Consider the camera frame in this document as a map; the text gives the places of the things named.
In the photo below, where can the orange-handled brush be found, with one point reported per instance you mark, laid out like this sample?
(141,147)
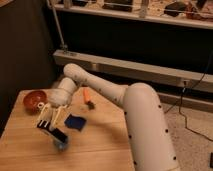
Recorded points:
(87,99)

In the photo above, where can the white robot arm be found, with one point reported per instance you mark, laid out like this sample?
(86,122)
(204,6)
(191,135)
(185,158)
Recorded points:
(151,145)

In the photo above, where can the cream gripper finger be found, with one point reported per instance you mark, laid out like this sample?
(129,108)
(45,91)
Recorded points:
(56,116)
(44,114)

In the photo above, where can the black device on shelf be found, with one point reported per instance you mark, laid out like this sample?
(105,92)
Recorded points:
(175,8)

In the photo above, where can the blue cloth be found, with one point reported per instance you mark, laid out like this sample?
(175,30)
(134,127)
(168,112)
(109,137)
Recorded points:
(75,122)

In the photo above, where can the red-brown bowl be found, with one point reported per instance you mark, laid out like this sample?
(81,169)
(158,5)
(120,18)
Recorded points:
(34,100)

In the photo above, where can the metal shelf rail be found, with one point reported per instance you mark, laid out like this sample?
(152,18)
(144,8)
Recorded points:
(135,70)

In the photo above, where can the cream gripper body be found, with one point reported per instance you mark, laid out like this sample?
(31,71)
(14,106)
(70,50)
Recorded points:
(42,104)

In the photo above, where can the metal pole stand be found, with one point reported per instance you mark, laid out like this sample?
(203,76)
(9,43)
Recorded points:
(63,45)

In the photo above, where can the blue-grey ceramic cup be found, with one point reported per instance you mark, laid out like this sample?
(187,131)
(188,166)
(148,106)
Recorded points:
(61,145)

